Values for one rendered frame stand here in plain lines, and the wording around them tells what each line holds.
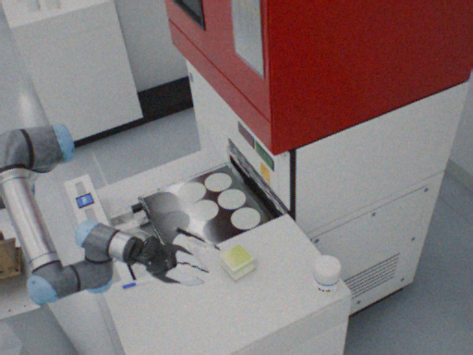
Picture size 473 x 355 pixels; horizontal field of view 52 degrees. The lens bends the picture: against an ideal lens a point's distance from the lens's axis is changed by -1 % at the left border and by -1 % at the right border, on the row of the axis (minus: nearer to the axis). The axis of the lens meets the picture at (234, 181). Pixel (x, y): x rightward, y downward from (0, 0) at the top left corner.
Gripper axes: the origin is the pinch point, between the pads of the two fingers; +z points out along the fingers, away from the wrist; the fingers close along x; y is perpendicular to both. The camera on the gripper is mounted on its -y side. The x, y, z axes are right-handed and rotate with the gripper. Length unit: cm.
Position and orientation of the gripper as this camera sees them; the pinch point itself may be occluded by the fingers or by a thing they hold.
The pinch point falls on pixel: (200, 274)
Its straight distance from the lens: 119.0
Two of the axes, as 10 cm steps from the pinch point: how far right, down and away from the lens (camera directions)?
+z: 9.2, 2.8, -2.9
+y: 1.3, 4.7, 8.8
